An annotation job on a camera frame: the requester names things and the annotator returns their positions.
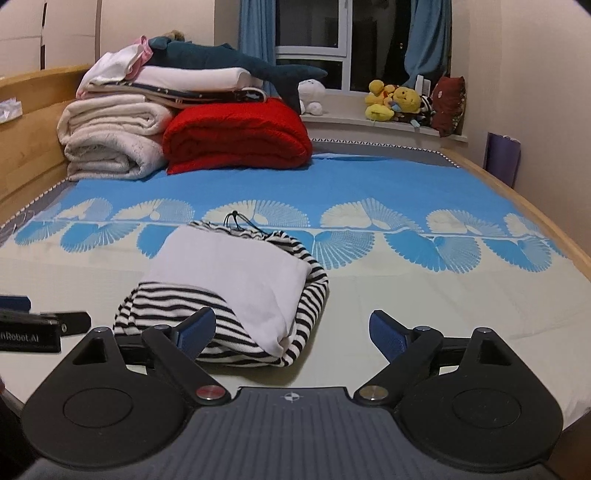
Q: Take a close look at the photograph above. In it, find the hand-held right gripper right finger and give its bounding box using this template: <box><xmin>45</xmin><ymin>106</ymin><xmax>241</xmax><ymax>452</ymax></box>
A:
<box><xmin>353</xmin><ymin>310</ymin><xmax>523</xmax><ymax>407</ymax></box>

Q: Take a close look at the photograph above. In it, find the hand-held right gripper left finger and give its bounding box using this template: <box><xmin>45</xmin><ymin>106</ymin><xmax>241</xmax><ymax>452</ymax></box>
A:
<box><xmin>67</xmin><ymin>307</ymin><xmax>232</xmax><ymax>407</ymax></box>

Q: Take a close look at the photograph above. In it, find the black white striped hoodie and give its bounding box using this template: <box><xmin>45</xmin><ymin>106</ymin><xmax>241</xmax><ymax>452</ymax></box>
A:
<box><xmin>113</xmin><ymin>211</ymin><xmax>330</xmax><ymax>368</ymax></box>

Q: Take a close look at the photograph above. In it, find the blue white printed bedspread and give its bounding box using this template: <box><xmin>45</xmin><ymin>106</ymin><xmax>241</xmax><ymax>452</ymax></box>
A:
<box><xmin>0</xmin><ymin>150</ymin><xmax>591</xmax><ymax>416</ymax></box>

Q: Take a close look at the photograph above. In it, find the wooden headboard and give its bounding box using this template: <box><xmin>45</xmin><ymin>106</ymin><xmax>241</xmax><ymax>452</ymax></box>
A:
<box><xmin>0</xmin><ymin>65</ymin><xmax>93</xmax><ymax>217</ymax></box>

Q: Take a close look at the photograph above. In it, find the white textured folded quilt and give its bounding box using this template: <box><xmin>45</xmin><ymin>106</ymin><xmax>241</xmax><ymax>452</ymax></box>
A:
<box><xmin>65</xmin><ymin>127</ymin><xmax>168</xmax><ymax>182</ymax></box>

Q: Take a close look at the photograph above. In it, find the tissue box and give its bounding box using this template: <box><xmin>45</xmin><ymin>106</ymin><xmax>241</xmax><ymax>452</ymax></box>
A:
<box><xmin>0</xmin><ymin>98</ymin><xmax>23</xmax><ymax>123</ymax></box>

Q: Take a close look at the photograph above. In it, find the red folded blanket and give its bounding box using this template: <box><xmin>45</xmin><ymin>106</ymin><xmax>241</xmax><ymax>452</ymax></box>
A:
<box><xmin>163</xmin><ymin>98</ymin><xmax>314</xmax><ymax>175</ymax></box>

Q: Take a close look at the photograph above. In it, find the white windowsill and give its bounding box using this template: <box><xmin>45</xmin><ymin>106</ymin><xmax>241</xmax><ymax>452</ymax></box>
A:
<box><xmin>300</xmin><ymin>90</ymin><xmax>470</xmax><ymax>149</ymax></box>

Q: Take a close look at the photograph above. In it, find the striped plush toy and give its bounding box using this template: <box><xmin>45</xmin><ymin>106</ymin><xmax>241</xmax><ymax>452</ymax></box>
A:
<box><xmin>418</xmin><ymin>95</ymin><xmax>437</xmax><ymax>126</ymax></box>

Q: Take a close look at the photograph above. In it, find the yellow duck plush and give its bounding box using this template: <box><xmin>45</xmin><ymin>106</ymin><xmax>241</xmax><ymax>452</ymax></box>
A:
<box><xmin>365</xmin><ymin>79</ymin><xmax>398</xmax><ymax>122</ymax></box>

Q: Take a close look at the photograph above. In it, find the navy star print blanket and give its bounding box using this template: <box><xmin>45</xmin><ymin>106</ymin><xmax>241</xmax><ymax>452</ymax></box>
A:
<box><xmin>87</xmin><ymin>80</ymin><xmax>269</xmax><ymax>110</ymax></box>

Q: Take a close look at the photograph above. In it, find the dark red pillow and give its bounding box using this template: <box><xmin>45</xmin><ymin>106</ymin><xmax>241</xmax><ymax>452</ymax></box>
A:
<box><xmin>431</xmin><ymin>76</ymin><xmax>467</xmax><ymax>138</ymax></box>

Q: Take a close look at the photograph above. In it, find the yellow bear plush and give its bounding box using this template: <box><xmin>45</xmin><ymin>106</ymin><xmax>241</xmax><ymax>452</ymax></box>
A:
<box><xmin>392</xmin><ymin>87</ymin><xmax>422</xmax><ymax>114</ymax></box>

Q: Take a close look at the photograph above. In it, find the white folded sheet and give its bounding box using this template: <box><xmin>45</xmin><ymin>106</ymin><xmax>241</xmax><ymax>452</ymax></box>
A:
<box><xmin>139</xmin><ymin>67</ymin><xmax>265</xmax><ymax>92</ymax></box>

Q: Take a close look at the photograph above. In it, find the white plush toy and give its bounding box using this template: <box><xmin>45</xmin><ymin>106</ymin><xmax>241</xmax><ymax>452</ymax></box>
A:
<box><xmin>298</xmin><ymin>78</ymin><xmax>327</xmax><ymax>116</ymax></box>

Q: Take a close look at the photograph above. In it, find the pink and white cloth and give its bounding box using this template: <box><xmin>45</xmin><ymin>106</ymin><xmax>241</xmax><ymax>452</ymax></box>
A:
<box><xmin>76</xmin><ymin>39</ymin><xmax>153</xmax><ymax>99</ymax></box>

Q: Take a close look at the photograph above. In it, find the dark blue shark plush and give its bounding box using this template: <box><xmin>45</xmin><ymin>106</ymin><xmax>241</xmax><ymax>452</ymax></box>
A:
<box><xmin>148</xmin><ymin>36</ymin><xmax>329</xmax><ymax>114</ymax></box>

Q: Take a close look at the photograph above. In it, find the cream wardrobe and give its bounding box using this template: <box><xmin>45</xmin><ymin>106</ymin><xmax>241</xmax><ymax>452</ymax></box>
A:
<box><xmin>0</xmin><ymin>0</ymin><xmax>103</xmax><ymax>78</ymax></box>

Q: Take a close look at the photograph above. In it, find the white framed window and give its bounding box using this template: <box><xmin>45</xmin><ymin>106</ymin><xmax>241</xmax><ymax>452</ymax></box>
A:
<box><xmin>274</xmin><ymin>0</ymin><xmax>416</xmax><ymax>93</ymax></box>

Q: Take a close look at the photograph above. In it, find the blue curtain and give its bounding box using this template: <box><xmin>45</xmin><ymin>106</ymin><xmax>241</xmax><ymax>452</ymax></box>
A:
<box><xmin>238</xmin><ymin>0</ymin><xmax>278</xmax><ymax>71</ymax></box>
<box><xmin>404</xmin><ymin>0</ymin><xmax>452</xmax><ymax>80</ymax></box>

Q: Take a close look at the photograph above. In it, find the wooden bed frame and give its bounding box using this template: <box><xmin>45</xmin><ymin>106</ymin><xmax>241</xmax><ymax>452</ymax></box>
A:
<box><xmin>442</xmin><ymin>148</ymin><xmax>591</xmax><ymax>305</ymax></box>

